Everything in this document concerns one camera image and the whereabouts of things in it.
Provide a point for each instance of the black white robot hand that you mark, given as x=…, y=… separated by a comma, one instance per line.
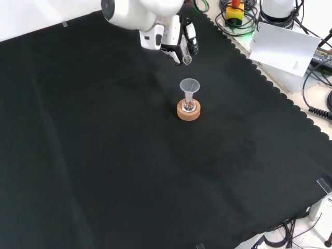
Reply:
x=173, y=31

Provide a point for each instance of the clear graduated cylinder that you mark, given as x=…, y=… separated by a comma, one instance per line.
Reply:
x=186, y=58

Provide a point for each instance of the clear plastic funnel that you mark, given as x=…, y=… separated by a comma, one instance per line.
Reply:
x=190, y=86

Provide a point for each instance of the yellow stop button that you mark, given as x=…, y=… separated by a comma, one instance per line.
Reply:
x=234, y=13

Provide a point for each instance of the round-bottom glass flask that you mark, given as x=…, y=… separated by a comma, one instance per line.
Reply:
x=188, y=105

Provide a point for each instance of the clear tape piece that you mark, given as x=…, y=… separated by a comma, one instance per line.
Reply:
x=65, y=24
x=324, y=185
x=200, y=246

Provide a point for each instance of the pale board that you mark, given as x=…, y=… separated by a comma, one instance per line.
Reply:
x=282, y=49

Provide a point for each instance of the black cloth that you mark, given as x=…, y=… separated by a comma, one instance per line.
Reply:
x=103, y=142

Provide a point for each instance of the black power adapter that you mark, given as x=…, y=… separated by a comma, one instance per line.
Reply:
x=323, y=58

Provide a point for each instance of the white pedestal with black base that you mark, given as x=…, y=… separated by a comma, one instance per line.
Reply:
x=276, y=11

